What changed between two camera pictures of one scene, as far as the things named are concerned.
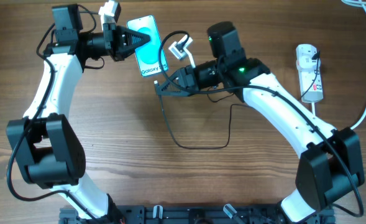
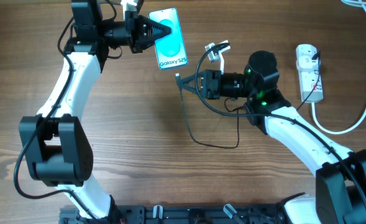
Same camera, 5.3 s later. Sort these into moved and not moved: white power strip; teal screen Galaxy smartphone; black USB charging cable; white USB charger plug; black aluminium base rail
Moved: black USB charging cable; teal screen Galaxy smartphone
Not moved: black aluminium base rail; white power strip; white USB charger plug
